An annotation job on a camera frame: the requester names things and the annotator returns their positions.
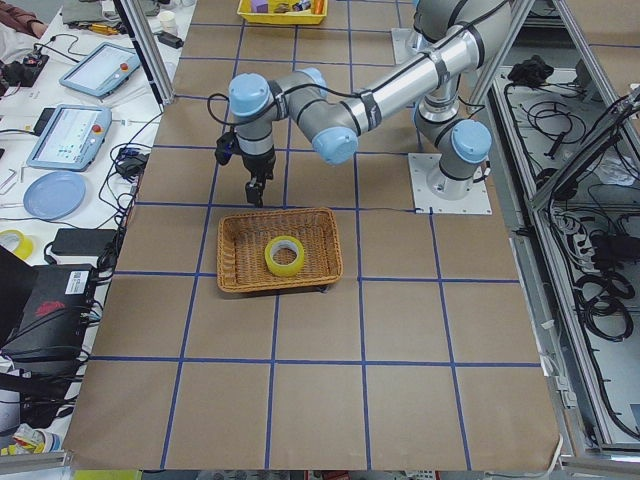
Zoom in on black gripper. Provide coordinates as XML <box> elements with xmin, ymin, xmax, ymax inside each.
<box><xmin>215</xmin><ymin>130</ymin><xmax>276</xmax><ymax>207</ymax></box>

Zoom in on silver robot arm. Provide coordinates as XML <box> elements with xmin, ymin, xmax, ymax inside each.
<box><xmin>215</xmin><ymin>1</ymin><xmax>512</xmax><ymax>207</ymax></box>

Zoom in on spare yellow tape roll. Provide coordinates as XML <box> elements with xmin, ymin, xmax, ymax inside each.
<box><xmin>0</xmin><ymin>229</ymin><xmax>34</xmax><ymax>261</ymax></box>

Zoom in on brown wicker basket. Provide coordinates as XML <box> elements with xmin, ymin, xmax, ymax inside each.
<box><xmin>217</xmin><ymin>208</ymin><xmax>343</xmax><ymax>293</ymax></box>

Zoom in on purple foam cube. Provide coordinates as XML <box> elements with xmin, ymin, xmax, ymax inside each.
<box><xmin>250</xmin><ymin>0</ymin><xmax>269</xmax><ymax>14</ymax></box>

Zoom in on brown toy figure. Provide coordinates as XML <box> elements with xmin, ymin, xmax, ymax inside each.
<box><xmin>272</xmin><ymin>2</ymin><xmax>294</xmax><ymax>14</ymax></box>

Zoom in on near teach pendant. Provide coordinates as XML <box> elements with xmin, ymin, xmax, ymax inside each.
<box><xmin>26</xmin><ymin>104</ymin><xmax>112</xmax><ymax>172</ymax></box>

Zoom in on teach pendant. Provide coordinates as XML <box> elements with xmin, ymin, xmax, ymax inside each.
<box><xmin>26</xmin><ymin>104</ymin><xmax>112</xmax><ymax>172</ymax></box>
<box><xmin>59</xmin><ymin>42</ymin><xmax>141</xmax><ymax>99</ymax></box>

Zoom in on white paper cup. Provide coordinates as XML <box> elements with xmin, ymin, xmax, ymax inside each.
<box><xmin>157</xmin><ymin>10</ymin><xmax>178</xmax><ymax>35</ymax></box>

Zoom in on far teach pendant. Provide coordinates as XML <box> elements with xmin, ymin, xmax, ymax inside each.
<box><xmin>59</xmin><ymin>42</ymin><xmax>141</xmax><ymax>99</ymax></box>

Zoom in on orange toy carrot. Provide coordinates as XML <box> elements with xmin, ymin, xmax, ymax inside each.
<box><xmin>314</xmin><ymin>0</ymin><xmax>325</xmax><ymax>15</ymax></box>

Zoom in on black power adapter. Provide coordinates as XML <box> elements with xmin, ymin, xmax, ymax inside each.
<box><xmin>43</xmin><ymin>228</ymin><xmax>116</xmax><ymax>265</ymax></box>

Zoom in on blue plate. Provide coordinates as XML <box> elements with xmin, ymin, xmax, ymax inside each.
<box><xmin>23</xmin><ymin>171</ymin><xmax>86</xmax><ymax>220</ymax></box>

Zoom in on black computer box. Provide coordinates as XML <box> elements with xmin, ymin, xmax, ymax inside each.
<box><xmin>1</xmin><ymin>248</ymin><xmax>98</xmax><ymax>357</ymax></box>

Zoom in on aluminium frame post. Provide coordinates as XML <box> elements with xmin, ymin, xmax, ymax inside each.
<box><xmin>114</xmin><ymin>0</ymin><xmax>175</xmax><ymax>106</ymax></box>

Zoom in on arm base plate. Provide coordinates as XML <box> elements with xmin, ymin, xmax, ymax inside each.
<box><xmin>391</xmin><ymin>28</ymin><xmax>431</xmax><ymax>65</ymax></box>
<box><xmin>408</xmin><ymin>153</ymin><xmax>492</xmax><ymax>215</ymax></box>

